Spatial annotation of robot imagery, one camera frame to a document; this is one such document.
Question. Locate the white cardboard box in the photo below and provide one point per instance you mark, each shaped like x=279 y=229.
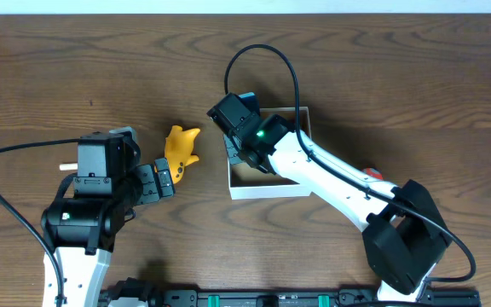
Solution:
x=246 y=183

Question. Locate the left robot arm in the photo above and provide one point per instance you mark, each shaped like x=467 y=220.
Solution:
x=90 y=207

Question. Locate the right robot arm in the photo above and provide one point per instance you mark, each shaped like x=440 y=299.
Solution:
x=401 y=227

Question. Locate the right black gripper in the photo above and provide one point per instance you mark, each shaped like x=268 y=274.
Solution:
x=236 y=153

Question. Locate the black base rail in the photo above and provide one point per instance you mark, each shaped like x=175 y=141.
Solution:
x=140 y=293

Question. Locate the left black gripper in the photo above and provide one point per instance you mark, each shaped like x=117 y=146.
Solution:
x=144 y=184

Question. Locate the red ball toy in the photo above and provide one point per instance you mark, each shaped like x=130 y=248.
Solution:
x=372 y=172

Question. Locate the orange rubber dinosaur toy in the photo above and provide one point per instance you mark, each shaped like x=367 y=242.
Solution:
x=179 y=150

